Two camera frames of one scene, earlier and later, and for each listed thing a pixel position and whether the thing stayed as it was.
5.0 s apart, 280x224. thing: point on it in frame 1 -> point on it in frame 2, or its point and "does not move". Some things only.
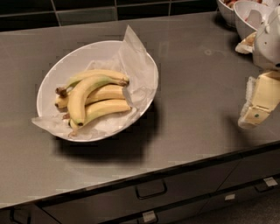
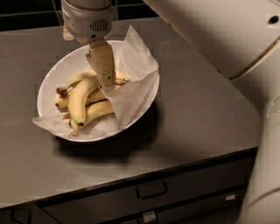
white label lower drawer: (149, 216) does not move
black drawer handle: (150, 189) does not move
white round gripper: (268, 44) -> (86, 24)
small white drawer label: (229, 197) does not move
